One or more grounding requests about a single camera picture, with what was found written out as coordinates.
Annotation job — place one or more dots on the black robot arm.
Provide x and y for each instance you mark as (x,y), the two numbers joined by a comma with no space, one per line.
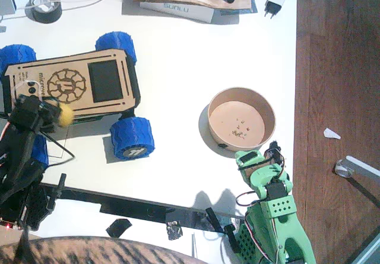
(17,169)

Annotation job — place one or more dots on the grey metal frame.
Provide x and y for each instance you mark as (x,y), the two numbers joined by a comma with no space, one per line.
(371,247)

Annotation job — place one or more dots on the grey metal leg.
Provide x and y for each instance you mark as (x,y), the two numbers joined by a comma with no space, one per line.
(362,166)

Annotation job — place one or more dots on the black flat bar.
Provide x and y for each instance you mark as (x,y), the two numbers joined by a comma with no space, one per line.
(133,206)

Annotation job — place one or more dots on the grey black duct tape roll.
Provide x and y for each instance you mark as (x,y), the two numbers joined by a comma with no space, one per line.
(47,16)

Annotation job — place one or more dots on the brown striped fabric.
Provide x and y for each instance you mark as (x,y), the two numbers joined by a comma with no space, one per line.
(89,252)

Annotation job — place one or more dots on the wrist camera with cardboard mount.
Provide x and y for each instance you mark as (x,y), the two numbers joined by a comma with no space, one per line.
(274,152)

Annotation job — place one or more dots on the black table clamp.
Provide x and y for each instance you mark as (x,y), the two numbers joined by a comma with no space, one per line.
(213,219)
(233,237)
(58,192)

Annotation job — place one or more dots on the white paper scrap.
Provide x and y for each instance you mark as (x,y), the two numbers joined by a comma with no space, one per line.
(331,133)

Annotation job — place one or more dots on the wooden rover with blue wheels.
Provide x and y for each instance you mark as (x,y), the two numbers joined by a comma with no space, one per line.
(107,81)

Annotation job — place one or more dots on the white charger plug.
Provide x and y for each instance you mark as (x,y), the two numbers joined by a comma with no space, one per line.
(44,4)

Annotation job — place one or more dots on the white SUNLU box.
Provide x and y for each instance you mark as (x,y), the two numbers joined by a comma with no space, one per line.
(193,13)

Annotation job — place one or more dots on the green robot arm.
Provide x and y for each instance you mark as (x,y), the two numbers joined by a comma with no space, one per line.
(285,228)

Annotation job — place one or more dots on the white paper sheet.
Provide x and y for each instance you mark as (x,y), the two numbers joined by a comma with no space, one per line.
(56,152)

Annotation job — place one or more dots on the black tape piece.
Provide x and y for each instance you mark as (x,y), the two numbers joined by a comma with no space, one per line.
(118,227)

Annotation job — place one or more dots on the beige paper bowl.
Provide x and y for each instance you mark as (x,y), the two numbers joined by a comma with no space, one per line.
(237,121)

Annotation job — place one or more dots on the clear round caster cup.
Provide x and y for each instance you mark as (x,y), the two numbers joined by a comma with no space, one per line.
(340,169)

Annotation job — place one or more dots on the small grey block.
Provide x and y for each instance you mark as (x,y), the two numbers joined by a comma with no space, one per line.
(2,29)

